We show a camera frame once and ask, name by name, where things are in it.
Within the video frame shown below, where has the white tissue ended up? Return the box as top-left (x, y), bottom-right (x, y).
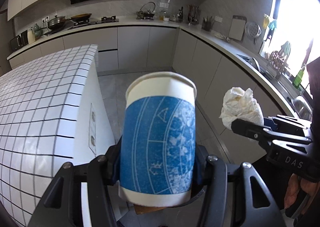
top-left (219, 87), bottom-right (264, 130)

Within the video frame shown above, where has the blue paper cup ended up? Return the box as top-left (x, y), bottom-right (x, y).
top-left (119, 72), bottom-right (197, 207)

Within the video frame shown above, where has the black round trash bin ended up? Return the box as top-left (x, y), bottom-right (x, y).
top-left (105, 139), bottom-right (208, 207)

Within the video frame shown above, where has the white tiled kitchen island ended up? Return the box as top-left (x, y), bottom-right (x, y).
top-left (1, 45), bottom-right (116, 226)

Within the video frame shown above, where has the person's right hand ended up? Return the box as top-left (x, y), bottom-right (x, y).
top-left (284, 174), bottom-right (319, 214)

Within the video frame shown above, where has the stainless steel sink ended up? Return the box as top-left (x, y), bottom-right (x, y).
top-left (291, 96), bottom-right (312, 121)

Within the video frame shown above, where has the green dish soap bottle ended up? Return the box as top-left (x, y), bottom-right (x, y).
top-left (292, 64), bottom-right (306, 89)

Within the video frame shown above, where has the brown cardboard under bin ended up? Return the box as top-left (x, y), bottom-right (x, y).
top-left (134, 204), bottom-right (165, 215)

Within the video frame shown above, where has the round metal strainer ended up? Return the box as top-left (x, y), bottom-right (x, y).
top-left (245, 21), bottom-right (261, 44)

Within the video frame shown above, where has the white cutting board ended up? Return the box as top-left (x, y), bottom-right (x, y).
top-left (228, 15), bottom-right (247, 42)

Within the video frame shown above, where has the black knife block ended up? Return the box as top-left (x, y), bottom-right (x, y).
top-left (201, 16), bottom-right (215, 32)

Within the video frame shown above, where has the utensil holder with utensils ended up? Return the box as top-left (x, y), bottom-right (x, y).
top-left (187, 5), bottom-right (201, 25)

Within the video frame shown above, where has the dark sauce bottle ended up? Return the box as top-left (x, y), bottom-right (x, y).
top-left (177, 7), bottom-right (184, 22)

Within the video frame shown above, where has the black microwave oven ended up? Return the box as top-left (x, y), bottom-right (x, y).
top-left (10, 30), bottom-right (29, 53)

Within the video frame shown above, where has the cream thermos jug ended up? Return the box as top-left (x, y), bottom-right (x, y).
top-left (27, 27), bottom-right (35, 44)

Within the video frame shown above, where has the lidded wok pot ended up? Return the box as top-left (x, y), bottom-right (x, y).
top-left (47, 15), bottom-right (69, 30)

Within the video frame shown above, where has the black frying pan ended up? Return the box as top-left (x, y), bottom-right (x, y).
top-left (71, 13), bottom-right (92, 22)

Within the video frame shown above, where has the gas stove top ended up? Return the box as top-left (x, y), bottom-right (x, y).
top-left (69, 16), bottom-right (119, 29)

